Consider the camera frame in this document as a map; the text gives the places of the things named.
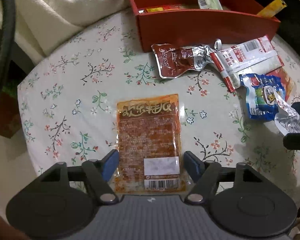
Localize red white snack packet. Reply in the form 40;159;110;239
210;35;284;93

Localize dark red snack pouch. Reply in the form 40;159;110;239
151;39;222;79

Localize black hose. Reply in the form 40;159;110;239
0;0;17;120

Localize yellow snack packet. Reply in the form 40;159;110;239
257;0;287;18

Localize floral tablecloth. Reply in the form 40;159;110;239
18;9;300;203

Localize orange spicy strip packet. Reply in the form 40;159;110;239
115;94;186;193

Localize red storage box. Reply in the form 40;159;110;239
129;0;281;52

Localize cream white blanket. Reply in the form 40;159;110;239
15;0;128;64

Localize orange clear snack packet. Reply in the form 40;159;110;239
267;67;296;103

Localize clear crinkled wrapper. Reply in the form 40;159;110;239
274;94;300;136

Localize blue snack packet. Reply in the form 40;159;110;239
239;73;286;121

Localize red yellow Trolli bag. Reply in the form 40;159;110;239
138;5;183;14

